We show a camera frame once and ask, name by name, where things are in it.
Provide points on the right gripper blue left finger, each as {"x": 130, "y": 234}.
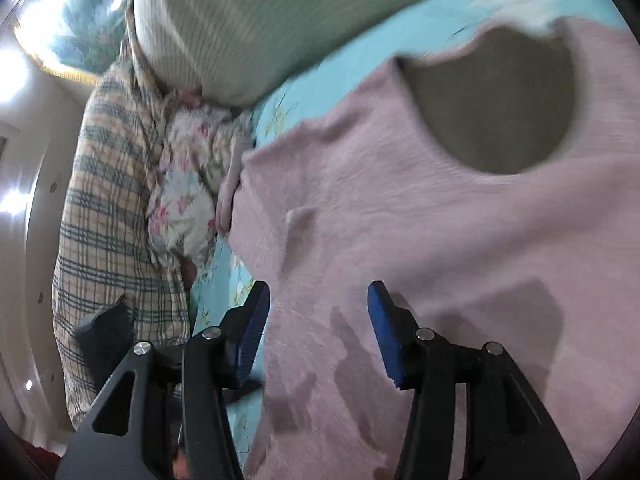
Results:
{"x": 242, "y": 328}

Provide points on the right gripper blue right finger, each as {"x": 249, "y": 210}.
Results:
{"x": 395, "y": 331}

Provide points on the pink knit sweater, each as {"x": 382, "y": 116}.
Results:
{"x": 494, "y": 190}

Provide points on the turquoise floral bed sheet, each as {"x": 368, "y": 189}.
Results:
{"x": 426, "y": 27}

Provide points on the black dark cloth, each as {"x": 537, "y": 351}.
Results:
{"x": 104, "y": 338}

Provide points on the plaid checked blanket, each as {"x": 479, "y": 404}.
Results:
{"x": 103, "y": 249}

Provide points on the white floral pillow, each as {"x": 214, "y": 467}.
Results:
{"x": 195, "y": 180}

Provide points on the landscape wall painting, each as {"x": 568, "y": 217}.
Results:
{"x": 76, "y": 40}

